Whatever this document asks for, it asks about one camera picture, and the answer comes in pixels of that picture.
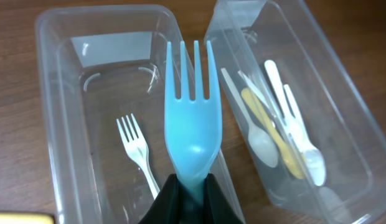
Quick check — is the white plastic fork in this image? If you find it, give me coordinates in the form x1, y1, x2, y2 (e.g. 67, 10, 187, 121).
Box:
164, 41, 222, 223

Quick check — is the yellow plastic spoon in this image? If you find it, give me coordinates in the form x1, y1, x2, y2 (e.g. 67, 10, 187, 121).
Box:
240, 88, 305, 179

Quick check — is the clear plastic container right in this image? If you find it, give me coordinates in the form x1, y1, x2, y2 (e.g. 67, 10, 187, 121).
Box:
205, 1, 386, 223

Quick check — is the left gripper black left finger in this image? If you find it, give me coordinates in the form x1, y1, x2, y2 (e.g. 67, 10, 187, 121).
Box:
139, 174, 180, 224

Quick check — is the clear plastic container left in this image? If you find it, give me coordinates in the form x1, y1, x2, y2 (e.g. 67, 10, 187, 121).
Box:
34, 4, 247, 224

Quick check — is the clear plastic container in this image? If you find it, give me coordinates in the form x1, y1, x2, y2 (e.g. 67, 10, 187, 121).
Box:
205, 1, 386, 223
34, 4, 247, 224

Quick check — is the clear plastic fork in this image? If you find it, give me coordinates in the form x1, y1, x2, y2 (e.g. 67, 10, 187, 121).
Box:
116, 113, 160, 199

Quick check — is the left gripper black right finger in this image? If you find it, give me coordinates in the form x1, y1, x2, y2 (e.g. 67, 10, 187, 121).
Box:
203, 174, 243, 224

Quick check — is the beige plastic fork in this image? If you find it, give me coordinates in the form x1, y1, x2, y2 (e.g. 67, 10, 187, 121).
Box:
0, 212, 55, 224

